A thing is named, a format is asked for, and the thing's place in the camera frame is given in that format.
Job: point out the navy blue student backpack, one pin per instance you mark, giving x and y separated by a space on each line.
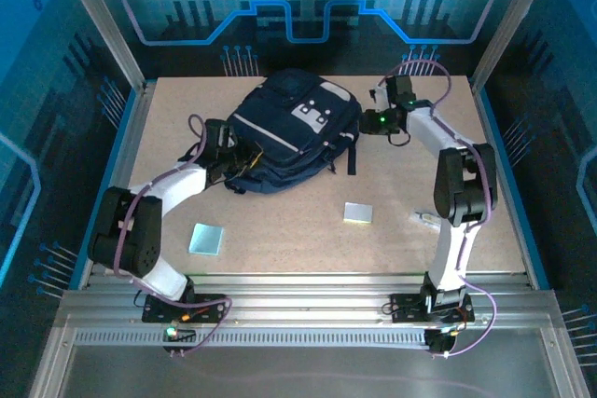
289 137

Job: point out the light teal square note pad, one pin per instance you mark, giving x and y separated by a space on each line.
206 239

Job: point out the small white item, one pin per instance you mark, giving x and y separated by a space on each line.
424 218

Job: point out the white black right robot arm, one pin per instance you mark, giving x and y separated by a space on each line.
429 132

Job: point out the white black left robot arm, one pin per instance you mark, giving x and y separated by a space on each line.
182 188

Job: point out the aluminium front beam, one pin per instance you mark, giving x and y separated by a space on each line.
303 305

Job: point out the small black controller with LED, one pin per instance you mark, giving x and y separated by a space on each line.
184 336
438 342

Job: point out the steel sheet panel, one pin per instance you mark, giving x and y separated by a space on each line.
303 370

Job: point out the aluminium side rail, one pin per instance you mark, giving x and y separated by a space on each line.
132 137
482 104

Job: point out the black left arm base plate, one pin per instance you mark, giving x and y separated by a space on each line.
210 307

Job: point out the aluminium frame post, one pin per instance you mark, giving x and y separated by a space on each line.
107 30
508 20

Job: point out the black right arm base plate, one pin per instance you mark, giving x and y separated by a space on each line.
406 307

